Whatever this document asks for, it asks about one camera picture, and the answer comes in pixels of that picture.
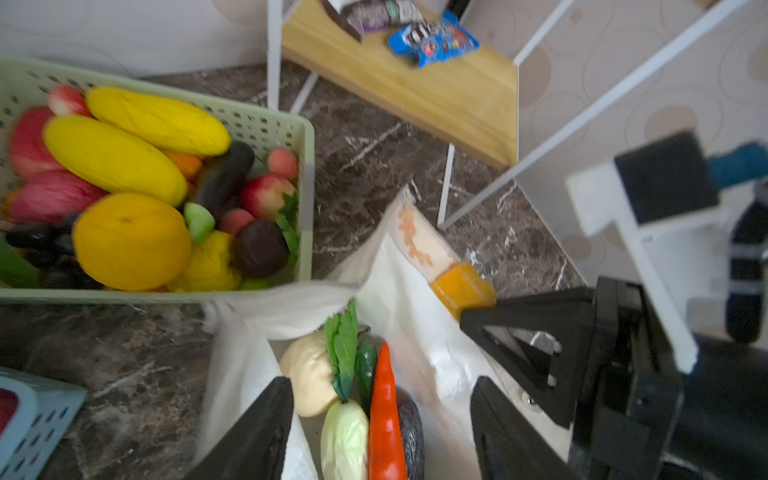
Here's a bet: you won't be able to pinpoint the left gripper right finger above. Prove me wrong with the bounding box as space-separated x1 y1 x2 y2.
470 376 578 480

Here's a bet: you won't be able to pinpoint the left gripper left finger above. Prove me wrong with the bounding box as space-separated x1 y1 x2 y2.
186 376 294 480

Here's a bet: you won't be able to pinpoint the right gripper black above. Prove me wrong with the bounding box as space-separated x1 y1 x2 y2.
460 278 767 479

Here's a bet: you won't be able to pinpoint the white radish with leaves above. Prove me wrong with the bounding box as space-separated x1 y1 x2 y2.
320 299 369 479

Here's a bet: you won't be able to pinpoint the red chili pepper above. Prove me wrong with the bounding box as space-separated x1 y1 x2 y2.
368 343 407 479

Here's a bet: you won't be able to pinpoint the green cucumber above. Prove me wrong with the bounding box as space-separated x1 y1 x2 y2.
355 338 378 415

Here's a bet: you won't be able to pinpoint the white grocery bag yellow handles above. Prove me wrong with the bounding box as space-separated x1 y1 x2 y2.
191 185 574 480

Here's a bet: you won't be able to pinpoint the blue plastic vegetable basket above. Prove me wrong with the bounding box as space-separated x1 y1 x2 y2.
1 367 87 480

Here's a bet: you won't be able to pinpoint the black grapes bunch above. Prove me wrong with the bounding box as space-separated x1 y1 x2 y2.
4 213 104 290

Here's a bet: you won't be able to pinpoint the yellow lemon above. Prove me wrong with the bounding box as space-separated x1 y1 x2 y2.
166 230 242 293

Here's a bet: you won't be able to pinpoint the dark brown passion fruit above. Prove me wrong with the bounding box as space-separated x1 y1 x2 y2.
234 219 290 278

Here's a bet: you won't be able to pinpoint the wrinkled yellow orange fruit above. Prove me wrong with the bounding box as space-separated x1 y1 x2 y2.
72 193 192 292

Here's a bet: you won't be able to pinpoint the red apple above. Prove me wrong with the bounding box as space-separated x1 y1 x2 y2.
239 174 296 220

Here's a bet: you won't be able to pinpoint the dark eggplant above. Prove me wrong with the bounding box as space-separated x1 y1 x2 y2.
183 141 255 243

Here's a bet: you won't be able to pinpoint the small red peach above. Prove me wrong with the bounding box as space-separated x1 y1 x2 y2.
266 148 299 181

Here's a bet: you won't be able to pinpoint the yellow mango front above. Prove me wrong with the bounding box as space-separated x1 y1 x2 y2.
42 115 188 207

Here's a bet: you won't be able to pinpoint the yellow mango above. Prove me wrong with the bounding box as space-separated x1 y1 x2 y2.
85 87 232 157
42 115 188 207

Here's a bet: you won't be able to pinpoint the pink dragon fruit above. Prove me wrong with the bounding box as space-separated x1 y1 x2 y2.
5 106 108 225

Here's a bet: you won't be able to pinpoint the yellow mango back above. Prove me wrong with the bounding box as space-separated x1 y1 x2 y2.
85 87 232 157

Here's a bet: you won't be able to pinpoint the blue oreo packet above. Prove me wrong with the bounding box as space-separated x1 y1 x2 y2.
387 11 480 69

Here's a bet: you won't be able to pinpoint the green plastic fruit basket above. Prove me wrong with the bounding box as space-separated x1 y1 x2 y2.
0 55 317 305

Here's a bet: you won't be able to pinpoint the dark chocolate bar packet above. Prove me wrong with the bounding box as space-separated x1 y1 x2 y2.
321 0 424 41

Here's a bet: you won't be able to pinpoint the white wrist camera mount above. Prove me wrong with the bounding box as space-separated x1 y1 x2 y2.
566 131 767 373

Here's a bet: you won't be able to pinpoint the wooden shelf white frame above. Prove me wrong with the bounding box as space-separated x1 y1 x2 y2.
267 1 743 230

